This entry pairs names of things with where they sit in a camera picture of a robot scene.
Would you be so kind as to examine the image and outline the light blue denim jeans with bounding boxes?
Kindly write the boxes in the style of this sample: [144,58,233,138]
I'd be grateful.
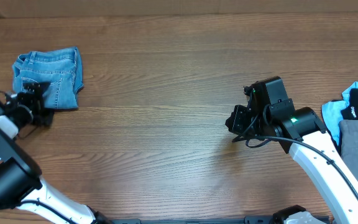
[12,47,84,110]

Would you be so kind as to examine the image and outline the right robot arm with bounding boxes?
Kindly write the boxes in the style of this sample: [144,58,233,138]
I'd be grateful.
[225,77,358,223]

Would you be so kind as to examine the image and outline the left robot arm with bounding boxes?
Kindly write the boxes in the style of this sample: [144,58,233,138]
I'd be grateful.
[0,82,110,224]

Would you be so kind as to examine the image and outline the light blue cloth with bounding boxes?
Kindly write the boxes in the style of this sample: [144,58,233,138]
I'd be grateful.
[321,82,358,146]

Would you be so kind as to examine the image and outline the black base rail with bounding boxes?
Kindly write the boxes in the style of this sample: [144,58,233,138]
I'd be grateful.
[110,214,332,224]

